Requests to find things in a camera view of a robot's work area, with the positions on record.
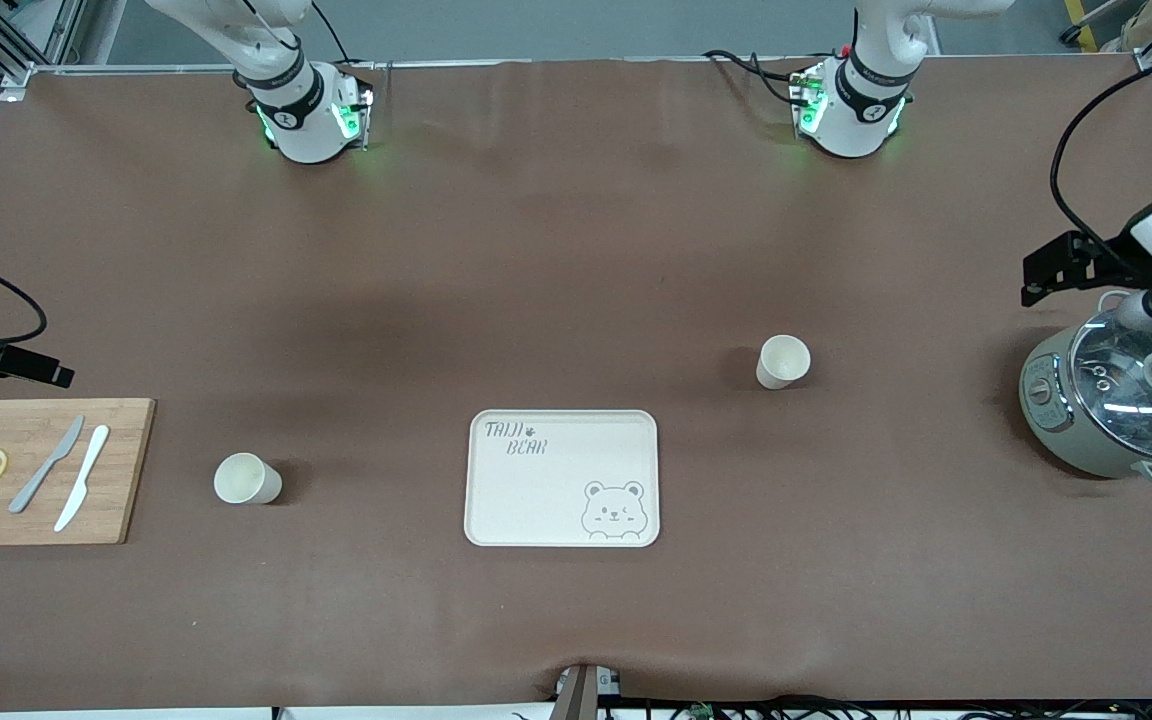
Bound white IKEA cup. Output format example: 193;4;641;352
213;452;284;506
756;334;812;391

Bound grey plastic knife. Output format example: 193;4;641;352
8;415;86;515

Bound white plastic knife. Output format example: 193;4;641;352
53;425;111;533

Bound bamboo cutting board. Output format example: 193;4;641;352
0;398;157;547

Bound glass pot lid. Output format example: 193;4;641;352
1071;307;1152;461

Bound grey-green cooking pot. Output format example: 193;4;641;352
1019;290;1152;491

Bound brown table cover mat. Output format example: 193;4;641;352
0;55;1152;713

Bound beige bear print tray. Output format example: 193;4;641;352
463;408;661;549

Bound black left arm base cables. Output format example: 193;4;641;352
703;48;817;107

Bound black right arm base cable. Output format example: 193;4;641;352
310;0;353;67

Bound grey metal table bracket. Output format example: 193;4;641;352
551;662;625;720

